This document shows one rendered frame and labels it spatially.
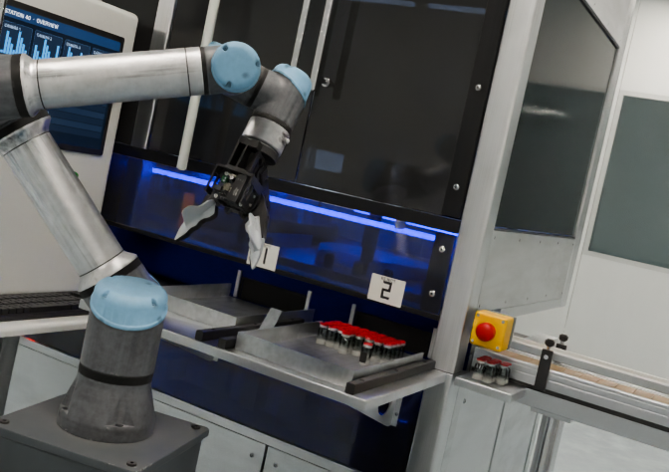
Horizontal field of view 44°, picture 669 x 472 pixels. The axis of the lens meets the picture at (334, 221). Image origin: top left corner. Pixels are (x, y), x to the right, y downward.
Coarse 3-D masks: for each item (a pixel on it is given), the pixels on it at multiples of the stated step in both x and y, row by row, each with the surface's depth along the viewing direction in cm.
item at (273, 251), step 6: (264, 246) 205; (270, 246) 204; (276, 246) 203; (264, 252) 205; (270, 252) 204; (276, 252) 203; (270, 258) 204; (276, 258) 203; (258, 264) 205; (264, 264) 205; (270, 264) 204
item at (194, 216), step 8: (208, 200) 142; (184, 208) 139; (192, 208) 140; (200, 208) 142; (208, 208) 143; (216, 208) 144; (184, 216) 141; (192, 216) 142; (200, 216) 143; (208, 216) 143; (216, 216) 144; (184, 224) 143; (192, 224) 143; (200, 224) 144; (184, 232) 143; (176, 240) 142
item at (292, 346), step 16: (240, 336) 163; (256, 336) 169; (272, 336) 174; (288, 336) 180; (304, 336) 187; (256, 352) 161; (272, 352) 160; (288, 352) 158; (304, 352) 173; (320, 352) 176; (336, 352) 179; (304, 368) 156; (320, 368) 155; (336, 368) 153; (352, 368) 167; (368, 368) 157; (384, 368) 164; (336, 384) 153
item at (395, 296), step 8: (376, 280) 190; (384, 280) 190; (392, 280) 189; (376, 288) 190; (384, 288) 189; (392, 288) 189; (400, 288) 188; (368, 296) 191; (376, 296) 190; (392, 296) 188; (400, 296) 188; (392, 304) 188; (400, 304) 188
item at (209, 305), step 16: (176, 288) 199; (192, 288) 204; (208, 288) 210; (224, 288) 216; (176, 304) 184; (192, 304) 182; (208, 304) 202; (224, 304) 206; (240, 304) 210; (208, 320) 180; (224, 320) 178; (240, 320) 178; (256, 320) 184
